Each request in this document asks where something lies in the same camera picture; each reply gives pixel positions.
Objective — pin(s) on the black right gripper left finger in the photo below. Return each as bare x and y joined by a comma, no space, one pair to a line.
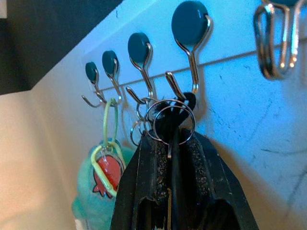
138,187

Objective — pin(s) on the small silver key rings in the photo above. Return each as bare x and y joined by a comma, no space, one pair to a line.
139,129

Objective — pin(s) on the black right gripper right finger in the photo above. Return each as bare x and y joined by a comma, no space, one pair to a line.
216,187

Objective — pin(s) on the teal fluffy pompom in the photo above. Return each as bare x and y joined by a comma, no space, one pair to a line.
88,198

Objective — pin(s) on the white hook rail board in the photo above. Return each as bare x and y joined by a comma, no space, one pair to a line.
227,83

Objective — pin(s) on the teal knob silver wall hook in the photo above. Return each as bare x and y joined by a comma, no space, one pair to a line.
189,26
109,61
138,46
91,70
275,48

